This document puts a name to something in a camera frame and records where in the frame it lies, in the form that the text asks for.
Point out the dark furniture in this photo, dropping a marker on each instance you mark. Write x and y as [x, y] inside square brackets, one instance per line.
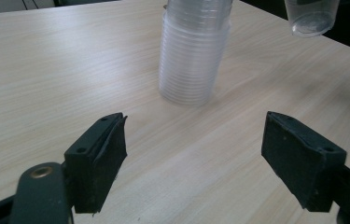
[82, 2]

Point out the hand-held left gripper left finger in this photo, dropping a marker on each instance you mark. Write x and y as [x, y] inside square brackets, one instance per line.
[96, 174]

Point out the single clear plastic cup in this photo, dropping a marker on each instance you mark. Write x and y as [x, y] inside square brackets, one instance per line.
[312, 18]

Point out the stack of clear plastic cups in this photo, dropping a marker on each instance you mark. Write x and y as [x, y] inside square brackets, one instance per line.
[191, 56]

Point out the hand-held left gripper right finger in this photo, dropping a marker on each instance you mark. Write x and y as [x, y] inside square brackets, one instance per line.
[301, 168]

